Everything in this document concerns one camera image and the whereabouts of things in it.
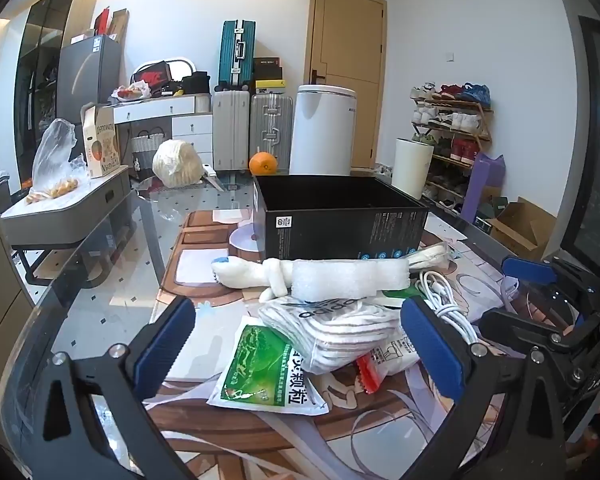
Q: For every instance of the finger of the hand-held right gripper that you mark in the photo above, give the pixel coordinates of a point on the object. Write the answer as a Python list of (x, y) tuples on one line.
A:
[(527, 269), (515, 327)]

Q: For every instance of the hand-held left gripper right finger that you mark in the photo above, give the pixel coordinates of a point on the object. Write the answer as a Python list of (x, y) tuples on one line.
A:
[(432, 345)]

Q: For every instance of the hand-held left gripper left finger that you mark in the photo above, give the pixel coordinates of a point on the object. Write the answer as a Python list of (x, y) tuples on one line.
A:
[(162, 345)]

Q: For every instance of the white plastic packet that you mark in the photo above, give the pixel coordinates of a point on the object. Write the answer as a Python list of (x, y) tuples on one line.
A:
[(430, 255)]

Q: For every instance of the green white medicine packet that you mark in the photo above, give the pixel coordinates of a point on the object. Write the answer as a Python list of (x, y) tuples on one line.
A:
[(260, 370)]

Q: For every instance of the white foam sheet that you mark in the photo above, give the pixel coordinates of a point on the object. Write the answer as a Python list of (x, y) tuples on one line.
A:
[(350, 277)]

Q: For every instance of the black cardboard box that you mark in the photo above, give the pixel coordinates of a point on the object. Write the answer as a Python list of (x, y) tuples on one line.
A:
[(330, 230)]

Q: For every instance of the red-zip clear bag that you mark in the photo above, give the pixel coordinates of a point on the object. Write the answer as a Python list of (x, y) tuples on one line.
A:
[(395, 355)]

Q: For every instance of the open cardboard box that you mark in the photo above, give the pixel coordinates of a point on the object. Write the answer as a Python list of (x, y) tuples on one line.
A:
[(522, 230)]

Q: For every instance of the dark green shoe box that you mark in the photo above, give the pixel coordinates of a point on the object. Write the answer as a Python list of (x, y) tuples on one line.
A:
[(490, 212)]

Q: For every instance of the white square cloth pad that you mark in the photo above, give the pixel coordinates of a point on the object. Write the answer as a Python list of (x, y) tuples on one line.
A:
[(200, 266)]

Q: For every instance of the purple bag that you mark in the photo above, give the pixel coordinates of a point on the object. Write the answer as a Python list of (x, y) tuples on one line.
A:
[(482, 190)]

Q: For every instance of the printed desk mat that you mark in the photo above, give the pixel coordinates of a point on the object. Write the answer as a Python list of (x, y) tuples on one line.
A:
[(210, 425)]

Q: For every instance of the white round lid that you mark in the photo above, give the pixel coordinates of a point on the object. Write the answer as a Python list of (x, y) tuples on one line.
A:
[(245, 242)]

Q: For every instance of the wooden shoe rack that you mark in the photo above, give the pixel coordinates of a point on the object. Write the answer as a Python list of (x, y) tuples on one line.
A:
[(485, 132)]

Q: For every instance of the white paper sheet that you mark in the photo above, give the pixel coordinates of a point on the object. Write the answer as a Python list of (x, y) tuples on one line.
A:
[(230, 216)]

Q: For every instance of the white trash can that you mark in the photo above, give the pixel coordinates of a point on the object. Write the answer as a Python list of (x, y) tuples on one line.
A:
[(411, 167)]

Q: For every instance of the grey side table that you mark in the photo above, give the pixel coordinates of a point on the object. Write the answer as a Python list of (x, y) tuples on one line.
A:
[(65, 215)]

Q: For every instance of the group of sneakers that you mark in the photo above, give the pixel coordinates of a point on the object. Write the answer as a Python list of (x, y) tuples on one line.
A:
[(455, 120)]

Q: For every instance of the beige cabinet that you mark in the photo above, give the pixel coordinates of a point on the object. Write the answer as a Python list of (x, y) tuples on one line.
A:
[(0, 310)]

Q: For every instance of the dark window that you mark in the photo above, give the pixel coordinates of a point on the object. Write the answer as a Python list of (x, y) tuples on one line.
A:
[(595, 110)]

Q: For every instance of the wrapped napa cabbage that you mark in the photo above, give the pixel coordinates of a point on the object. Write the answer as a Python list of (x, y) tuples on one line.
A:
[(177, 165)]

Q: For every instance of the white woven basket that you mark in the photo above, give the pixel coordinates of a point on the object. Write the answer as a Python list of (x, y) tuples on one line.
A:
[(147, 147)]

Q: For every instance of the orange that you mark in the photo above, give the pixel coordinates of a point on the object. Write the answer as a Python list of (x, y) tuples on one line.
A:
[(263, 163)]

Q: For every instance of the printed cardboard fruit box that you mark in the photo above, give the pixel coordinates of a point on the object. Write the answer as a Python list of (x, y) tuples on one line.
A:
[(102, 145)]

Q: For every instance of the clear bag of fruit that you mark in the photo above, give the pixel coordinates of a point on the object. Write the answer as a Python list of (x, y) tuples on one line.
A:
[(55, 160)]

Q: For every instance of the white desk with drawers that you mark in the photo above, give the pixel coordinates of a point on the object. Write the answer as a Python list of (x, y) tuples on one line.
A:
[(190, 125)]

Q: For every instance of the silver suitcase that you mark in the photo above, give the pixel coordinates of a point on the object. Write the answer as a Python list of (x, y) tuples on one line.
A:
[(271, 130)]

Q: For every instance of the white cylindrical appliance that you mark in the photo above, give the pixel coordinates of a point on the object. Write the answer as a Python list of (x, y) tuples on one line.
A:
[(322, 130)]

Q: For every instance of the plastic bag of food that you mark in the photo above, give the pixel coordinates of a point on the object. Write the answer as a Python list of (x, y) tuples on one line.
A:
[(130, 92)]

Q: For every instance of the black bag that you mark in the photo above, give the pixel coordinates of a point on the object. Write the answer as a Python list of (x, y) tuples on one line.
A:
[(196, 82)]

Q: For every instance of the red black shoe box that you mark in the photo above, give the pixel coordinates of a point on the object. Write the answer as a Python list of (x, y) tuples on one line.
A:
[(150, 76)]

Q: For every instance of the black yellow box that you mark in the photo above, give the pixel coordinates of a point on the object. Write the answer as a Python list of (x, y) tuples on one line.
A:
[(271, 86)]

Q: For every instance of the grey fridge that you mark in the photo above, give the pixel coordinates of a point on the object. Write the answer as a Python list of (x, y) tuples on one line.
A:
[(87, 72)]

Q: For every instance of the white rounded chair back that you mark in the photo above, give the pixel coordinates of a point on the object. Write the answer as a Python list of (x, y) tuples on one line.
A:
[(182, 62)]

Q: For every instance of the wooden door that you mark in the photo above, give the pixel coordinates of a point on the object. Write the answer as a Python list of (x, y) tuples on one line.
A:
[(347, 35)]

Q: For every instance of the black flat box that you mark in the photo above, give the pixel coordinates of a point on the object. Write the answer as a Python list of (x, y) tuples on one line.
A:
[(267, 67)]

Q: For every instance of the teal suitcase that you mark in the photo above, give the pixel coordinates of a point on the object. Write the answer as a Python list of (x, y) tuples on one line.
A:
[(235, 55)]

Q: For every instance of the dark glass wardrobe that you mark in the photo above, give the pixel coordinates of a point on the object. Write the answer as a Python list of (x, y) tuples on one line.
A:
[(42, 60)]

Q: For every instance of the flat cardboard piece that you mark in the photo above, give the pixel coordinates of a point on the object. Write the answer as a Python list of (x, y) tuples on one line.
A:
[(120, 25)]

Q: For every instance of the red gift box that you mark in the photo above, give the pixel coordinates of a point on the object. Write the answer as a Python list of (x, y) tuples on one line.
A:
[(102, 21)]

